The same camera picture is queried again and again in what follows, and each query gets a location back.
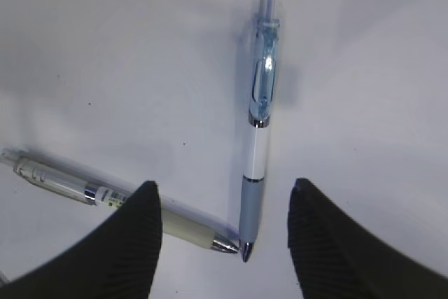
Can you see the cream barrel pen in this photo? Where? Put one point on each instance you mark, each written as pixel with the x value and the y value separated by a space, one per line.
pixel 76 187

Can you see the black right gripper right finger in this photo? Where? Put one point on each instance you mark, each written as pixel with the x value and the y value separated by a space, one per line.
pixel 336 257

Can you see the white blue pen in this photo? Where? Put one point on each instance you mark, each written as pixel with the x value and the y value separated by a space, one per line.
pixel 263 78

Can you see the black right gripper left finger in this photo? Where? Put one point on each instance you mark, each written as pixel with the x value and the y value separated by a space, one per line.
pixel 116 260

